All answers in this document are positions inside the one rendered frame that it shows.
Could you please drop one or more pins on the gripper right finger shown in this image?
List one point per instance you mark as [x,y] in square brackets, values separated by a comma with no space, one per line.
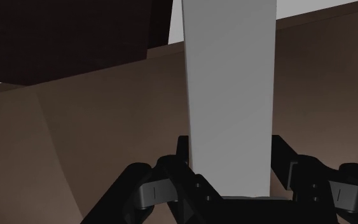
[309,176]

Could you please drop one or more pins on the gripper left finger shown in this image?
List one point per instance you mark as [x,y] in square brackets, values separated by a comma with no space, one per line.
[169,173]

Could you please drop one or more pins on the white rectangular slab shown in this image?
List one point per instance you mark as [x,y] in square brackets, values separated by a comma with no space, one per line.
[229,93]

